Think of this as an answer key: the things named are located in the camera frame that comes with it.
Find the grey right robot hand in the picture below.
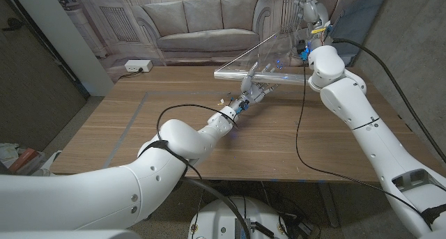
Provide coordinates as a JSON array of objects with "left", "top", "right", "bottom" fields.
[{"left": 295, "top": 0, "right": 332, "bottom": 55}]

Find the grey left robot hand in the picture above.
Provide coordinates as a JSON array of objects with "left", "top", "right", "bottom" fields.
[{"left": 233, "top": 61, "right": 280, "bottom": 111}]

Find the clear plastic wrap roll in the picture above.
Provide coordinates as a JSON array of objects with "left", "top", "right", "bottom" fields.
[{"left": 213, "top": 29, "right": 311, "bottom": 86}]

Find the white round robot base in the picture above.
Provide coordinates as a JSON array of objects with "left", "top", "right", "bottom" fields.
[{"left": 187, "top": 196, "right": 289, "bottom": 239}]

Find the white power strip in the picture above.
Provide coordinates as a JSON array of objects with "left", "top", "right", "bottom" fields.
[{"left": 124, "top": 59, "right": 153, "bottom": 73}]

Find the blue grey leaning board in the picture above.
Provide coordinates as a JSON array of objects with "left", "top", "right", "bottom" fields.
[{"left": 315, "top": 0, "right": 390, "bottom": 68}]

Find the printed living room backdrop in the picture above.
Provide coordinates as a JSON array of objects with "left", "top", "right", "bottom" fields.
[{"left": 50, "top": 0, "right": 390, "bottom": 82}]

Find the grey table leg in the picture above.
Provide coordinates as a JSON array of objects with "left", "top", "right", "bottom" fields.
[{"left": 317, "top": 182, "right": 341, "bottom": 229}]

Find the silver electronics box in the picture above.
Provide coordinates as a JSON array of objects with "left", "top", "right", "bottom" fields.
[{"left": 234, "top": 217, "right": 252, "bottom": 239}]

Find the white pillar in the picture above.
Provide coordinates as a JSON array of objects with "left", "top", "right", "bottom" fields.
[{"left": 8, "top": 0, "right": 115, "bottom": 98}]

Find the dark door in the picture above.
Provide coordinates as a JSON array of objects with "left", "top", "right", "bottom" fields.
[{"left": 0, "top": 0, "right": 88, "bottom": 153}]

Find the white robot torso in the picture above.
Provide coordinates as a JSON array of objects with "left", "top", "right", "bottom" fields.
[{"left": 0, "top": 231, "right": 140, "bottom": 239}]

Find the orange red box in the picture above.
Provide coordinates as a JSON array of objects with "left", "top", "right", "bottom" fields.
[{"left": 12, "top": 147, "right": 39, "bottom": 171}]

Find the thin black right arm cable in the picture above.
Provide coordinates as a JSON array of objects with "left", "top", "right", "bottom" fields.
[{"left": 295, "top": 66, "right": 433, "bottom": 229}]

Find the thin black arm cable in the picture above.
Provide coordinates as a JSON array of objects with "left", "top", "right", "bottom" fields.
[
  {"left": 155, "top": 104, "right": 240, "bottom": 142},
  {"left": 295, "top": 66, "right": 433, "bottom": 229}
]

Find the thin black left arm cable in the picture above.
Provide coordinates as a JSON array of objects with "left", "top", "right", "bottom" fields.
[{"left": 155, "top": 104, "right": 240, "bottom": 142}]

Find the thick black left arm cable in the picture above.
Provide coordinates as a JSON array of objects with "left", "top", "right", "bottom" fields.
[{"left": 180, "top": 178, "right": 252, "bottom": 239}]

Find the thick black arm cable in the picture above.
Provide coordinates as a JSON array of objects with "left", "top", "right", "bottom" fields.
[
  {"left": 180, "top": 178, "right": 252, "bottom": 239},
  {"left": 332, "top": 38, "right": 446, "bottom": 163}
]

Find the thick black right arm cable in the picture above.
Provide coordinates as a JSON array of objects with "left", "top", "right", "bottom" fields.
[{"left": 332, "top": 38, "right": 446, "bottom": 163}]

